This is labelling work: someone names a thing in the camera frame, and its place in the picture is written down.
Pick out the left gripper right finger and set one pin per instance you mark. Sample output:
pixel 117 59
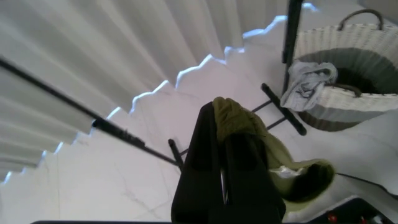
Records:
pixel 248 180

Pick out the green long-sleeved shirt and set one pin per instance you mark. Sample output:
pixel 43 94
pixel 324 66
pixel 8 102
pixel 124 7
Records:
pixel 236 118

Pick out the white laundry basket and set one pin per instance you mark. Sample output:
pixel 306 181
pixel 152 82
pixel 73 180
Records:
pixel 342 37

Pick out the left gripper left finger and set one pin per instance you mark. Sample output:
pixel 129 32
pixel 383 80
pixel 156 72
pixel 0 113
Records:
pixel 199 174

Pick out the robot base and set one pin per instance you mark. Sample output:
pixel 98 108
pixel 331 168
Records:
pixel 351 214

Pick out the black clothes rack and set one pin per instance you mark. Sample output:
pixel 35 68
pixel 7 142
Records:
pixel 292 31

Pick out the pale grey shorts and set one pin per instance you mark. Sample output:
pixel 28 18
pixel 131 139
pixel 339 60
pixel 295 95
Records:
pixel 308 90

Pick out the white curtain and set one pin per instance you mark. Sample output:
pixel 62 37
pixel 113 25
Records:
pixel 109 46

